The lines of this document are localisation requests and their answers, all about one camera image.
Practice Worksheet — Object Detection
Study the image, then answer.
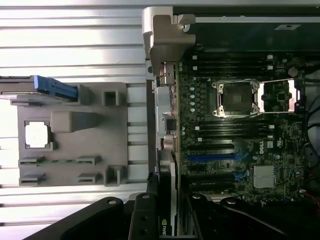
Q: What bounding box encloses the CPU socket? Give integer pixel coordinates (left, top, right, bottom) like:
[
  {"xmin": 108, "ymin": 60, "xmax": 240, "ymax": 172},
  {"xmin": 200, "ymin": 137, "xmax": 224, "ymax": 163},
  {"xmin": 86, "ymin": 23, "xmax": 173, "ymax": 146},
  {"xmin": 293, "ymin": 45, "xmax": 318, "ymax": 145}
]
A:
[{"xmin": 212, "ymin": 79, "xmax": 261, "ymax": 118}]

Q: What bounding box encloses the silver chipset heatsink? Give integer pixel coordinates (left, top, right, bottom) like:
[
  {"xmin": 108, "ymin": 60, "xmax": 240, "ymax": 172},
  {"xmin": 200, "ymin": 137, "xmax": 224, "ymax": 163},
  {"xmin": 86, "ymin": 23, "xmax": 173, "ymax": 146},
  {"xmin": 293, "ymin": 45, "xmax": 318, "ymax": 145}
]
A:
[{"xmin": 252, "ymin": 164, "xmax": 276, "ymax": 189}]

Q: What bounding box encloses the grey parts rack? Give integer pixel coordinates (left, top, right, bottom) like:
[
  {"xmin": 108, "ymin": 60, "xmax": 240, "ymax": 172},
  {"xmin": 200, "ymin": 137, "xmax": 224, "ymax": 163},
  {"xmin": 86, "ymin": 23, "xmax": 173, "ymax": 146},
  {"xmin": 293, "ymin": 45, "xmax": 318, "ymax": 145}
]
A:
[{"xmin": 9, "ymin": 81, "xmax": 129, "ymax": 188}]

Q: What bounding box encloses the green motherboard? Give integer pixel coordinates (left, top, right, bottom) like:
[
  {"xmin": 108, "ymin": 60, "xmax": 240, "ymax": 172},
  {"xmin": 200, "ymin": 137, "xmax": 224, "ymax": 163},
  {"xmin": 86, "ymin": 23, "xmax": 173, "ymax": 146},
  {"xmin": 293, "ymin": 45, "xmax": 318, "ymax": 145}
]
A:
[{"xmin": 176, "ymin": 48, "xmax": 310, "ymax": 201}]

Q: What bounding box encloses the silver CPU chip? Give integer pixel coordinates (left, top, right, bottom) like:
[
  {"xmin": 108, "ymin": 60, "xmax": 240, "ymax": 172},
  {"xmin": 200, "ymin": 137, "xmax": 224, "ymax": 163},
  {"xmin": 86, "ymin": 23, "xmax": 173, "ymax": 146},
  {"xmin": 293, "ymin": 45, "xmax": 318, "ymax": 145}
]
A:
[{"xmin": 24, "ymin": 121, "xmax": 53, "ymax": 149}]

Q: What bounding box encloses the metal socket cover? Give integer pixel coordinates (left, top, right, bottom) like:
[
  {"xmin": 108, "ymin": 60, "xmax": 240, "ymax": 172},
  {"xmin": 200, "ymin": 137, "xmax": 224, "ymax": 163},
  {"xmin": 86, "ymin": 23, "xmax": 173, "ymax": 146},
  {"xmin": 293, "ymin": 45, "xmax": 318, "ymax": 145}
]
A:
[{"xmin": 258, "ymin": 78, "xmax": 305, "ymax": 115}]

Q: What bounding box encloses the black long expansion slot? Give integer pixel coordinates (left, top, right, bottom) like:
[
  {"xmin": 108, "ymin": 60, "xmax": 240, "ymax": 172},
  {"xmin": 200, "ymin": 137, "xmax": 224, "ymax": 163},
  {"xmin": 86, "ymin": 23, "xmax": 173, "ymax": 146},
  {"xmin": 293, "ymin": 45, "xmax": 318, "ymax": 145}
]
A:
[
  {"xmin": 191, "ymin": 184, "xmax": 237, "ymax": 195},
  {"xmin": 189, "ymin": 174, "xmax": 237, "ymax": 185}
]

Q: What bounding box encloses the hard disk with blue rails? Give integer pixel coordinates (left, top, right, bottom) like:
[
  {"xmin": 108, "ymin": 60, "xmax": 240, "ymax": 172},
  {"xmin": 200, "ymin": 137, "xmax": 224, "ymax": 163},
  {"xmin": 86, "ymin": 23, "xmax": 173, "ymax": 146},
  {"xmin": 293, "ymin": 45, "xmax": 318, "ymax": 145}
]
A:
[{"xmin": 0, "ymin": 74, "xmax": 79, "ymax": 103}]

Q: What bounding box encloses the green RAM stick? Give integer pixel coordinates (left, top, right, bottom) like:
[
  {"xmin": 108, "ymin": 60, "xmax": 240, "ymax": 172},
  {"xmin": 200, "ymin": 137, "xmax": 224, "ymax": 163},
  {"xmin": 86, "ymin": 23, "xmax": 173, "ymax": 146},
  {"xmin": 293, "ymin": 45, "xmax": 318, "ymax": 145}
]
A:
[{"xmin": 21, "ymin": 158, "xmax": 101, "ymax": 166}]

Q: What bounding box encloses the open dark PC case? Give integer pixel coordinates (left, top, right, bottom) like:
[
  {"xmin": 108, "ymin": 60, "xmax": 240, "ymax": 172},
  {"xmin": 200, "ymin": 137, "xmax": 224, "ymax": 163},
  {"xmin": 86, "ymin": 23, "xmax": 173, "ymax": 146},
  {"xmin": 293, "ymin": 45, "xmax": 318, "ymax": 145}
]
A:
[{"xmin": 141, "ymin": 0, "xmax": 320, "ymax": 208}]

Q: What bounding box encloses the black RAM slot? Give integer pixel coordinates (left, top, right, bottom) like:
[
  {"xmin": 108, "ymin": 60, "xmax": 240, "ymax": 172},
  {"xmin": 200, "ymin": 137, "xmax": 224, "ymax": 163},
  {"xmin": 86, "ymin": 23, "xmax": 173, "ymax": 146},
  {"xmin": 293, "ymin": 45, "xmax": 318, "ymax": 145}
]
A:
[
  {"xmin": 191, "ymin": 59, "xmax": 275, "ymax": 65},
  {"xmin": 191, "ymin": 54, "xmax": 275, "ymax": 60},
  {"xmin": 194, "ymin": 136, "xmax": 276, "ymax": 143},
  {"xmin": 194, "ymin": 120, "xmax": 276, "ymax": 126},
  {"xmin": 194, "ymin": 131, "xmax": 276, "ymax": 137},
  {"xmin": 191, "ymin": 64, "xmax": 275, "ymax": 71},
  {"xmin": 194, "ymin": 125, "xmax": 276, "ymax": 131},
  {"xmin": 191, "ymin": 70, "xmax": 275, "ymax": 76}
]

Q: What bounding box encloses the blue expansion slot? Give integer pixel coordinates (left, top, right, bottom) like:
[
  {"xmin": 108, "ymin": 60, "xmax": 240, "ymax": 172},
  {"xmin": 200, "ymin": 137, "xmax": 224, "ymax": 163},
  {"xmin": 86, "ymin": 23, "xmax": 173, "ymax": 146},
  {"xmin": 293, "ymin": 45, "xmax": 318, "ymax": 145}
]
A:
[{"xmin": 187, "ymin": 154, "xmax": 249, "ymax": 163}]

